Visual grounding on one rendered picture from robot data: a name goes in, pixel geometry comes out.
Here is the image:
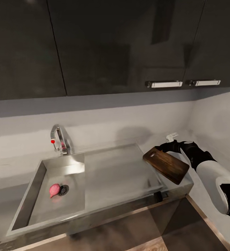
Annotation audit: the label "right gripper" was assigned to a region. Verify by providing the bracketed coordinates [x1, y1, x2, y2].
[155, 140, 177, 153]

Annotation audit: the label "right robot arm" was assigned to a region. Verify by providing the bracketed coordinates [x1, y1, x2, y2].
[155, 132, 230, 216]

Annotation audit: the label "vidalia onion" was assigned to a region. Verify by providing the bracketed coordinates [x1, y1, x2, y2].
[49, 183, 61, 198]

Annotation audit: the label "cutting board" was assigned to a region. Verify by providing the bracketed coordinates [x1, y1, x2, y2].
[143, 147, 190, 183]

